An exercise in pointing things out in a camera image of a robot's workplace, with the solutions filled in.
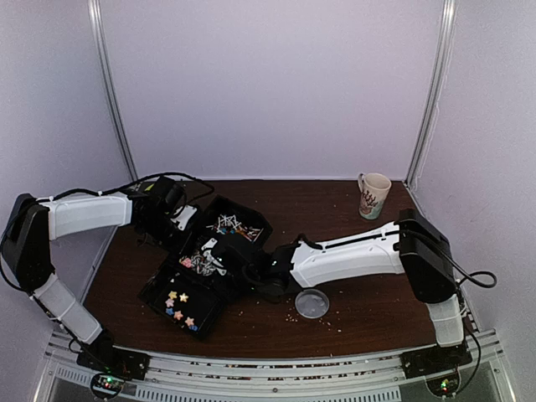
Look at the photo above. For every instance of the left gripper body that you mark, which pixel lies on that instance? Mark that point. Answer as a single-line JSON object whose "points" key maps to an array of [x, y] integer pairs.
{"points": [[164, 237]]}

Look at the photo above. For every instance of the pile of swirl lollipops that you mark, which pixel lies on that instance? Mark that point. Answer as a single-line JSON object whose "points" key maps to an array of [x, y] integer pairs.
{"points": [[194, 263]]}

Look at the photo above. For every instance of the pile of stick candies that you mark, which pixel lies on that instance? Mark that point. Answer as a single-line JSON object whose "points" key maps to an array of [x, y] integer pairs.
{"points": [[229, 224]]}

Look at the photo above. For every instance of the black three-compartment candy tray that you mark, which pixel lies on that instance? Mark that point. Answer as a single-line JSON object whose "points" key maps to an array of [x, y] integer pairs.
{"points": [[210, 294]]}

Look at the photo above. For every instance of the pile of star candies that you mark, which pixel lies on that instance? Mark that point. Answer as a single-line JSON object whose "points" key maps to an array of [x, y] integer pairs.
{"points": [[179, 307]]}

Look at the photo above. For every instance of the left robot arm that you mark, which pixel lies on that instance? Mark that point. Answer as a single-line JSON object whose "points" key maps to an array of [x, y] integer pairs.
{"points": [[158, 208]]}

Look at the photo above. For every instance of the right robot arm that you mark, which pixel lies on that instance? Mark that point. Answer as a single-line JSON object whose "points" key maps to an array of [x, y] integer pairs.
{"points": [[410, 245]]}

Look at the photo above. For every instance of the patterned ceramic mug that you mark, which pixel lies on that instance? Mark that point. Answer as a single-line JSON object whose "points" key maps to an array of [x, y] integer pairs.
{"points": [[374, 189]]}

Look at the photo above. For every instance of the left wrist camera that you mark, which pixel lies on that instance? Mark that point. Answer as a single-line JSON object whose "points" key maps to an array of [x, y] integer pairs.
{"points": [[185, 217]]}

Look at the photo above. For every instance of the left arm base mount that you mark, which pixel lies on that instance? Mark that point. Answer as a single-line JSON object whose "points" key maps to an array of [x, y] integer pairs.
{"points": [[117, 364]]}

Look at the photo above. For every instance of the front aluminium rail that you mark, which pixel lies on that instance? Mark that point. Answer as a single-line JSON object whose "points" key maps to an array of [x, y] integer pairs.
{"points": [[363, 377]]}

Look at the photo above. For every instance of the left aluminium frame post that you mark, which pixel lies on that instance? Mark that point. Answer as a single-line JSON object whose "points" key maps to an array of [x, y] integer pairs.
{"points": [[96, 22]]}

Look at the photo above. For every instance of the aluminium frame post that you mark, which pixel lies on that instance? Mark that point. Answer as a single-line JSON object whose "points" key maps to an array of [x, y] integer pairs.
{"points": [[440, 67], [96, 22]]}

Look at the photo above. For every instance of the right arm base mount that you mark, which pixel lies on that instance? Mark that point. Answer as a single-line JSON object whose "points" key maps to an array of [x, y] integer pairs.
{"points": [[434, 359]]}

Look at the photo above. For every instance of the right aluminium frame post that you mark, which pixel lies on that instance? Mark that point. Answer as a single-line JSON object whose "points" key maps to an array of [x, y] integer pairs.
{"points": [[440, 67]]}

